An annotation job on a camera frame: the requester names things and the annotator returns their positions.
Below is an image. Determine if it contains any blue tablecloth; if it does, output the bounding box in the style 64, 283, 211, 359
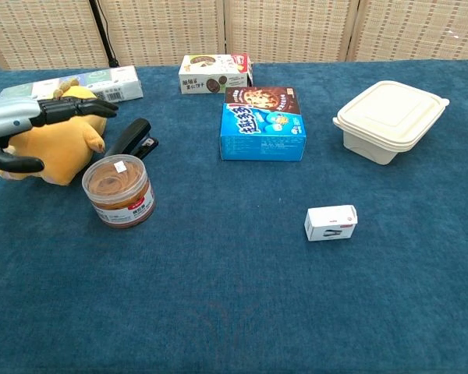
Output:
0, 58, 468, 374

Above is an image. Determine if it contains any clear jar of rubber bands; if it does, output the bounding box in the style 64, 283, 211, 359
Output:
81, 153, 157, 229

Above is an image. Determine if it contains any yellow plush duck toy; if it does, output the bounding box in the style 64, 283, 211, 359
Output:
0, 77, 108, 186

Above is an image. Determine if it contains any black stapler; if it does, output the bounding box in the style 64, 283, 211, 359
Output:
103, 118, 160, 161

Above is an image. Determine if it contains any pastel tissue multipack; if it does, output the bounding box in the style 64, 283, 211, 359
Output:
0, 65, 144, 104

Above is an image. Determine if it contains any bamboo folding screen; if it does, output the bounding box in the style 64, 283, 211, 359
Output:
0, 0, 468, 72

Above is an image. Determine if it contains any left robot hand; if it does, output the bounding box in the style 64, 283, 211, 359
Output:
0, 96, 119, 174

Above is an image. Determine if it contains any blue chocolate chip cookie box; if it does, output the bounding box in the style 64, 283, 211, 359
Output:
219, 86, 307, 161

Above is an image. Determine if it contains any beige lidded lunch container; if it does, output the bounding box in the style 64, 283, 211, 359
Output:
332, 79, 451, 166

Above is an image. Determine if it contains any black tripod stand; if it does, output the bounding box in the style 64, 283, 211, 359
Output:
87, 0, 121, 68

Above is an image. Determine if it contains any white chocolate cookie box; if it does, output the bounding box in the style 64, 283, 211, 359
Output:
178, 53, 254, 95

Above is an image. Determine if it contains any small white staple box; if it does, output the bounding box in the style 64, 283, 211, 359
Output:
303, 204, 359, 242

